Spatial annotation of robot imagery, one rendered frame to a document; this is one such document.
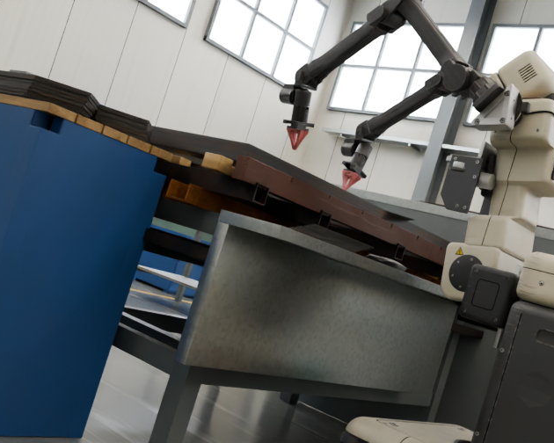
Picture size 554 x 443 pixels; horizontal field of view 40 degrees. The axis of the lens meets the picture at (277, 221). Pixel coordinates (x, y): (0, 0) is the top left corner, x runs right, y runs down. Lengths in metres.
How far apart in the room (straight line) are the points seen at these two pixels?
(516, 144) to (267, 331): 0.85
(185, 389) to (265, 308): 0.29
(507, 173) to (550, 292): 0.46
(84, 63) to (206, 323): 9.80
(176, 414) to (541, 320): 0.93
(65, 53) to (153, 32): 1.57
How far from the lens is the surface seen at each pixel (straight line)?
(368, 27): 2.46
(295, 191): 2.02
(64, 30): 11.32
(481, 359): 3.22
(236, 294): 1.88
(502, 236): 2.12
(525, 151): 2.20
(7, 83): 2.01
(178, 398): 2.00
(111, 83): 11.75
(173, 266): 7.18
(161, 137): 2.18
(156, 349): 2.09
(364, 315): 2.36
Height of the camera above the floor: 0.60
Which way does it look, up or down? 3 degrees up
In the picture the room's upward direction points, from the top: 18 degrees clockwise
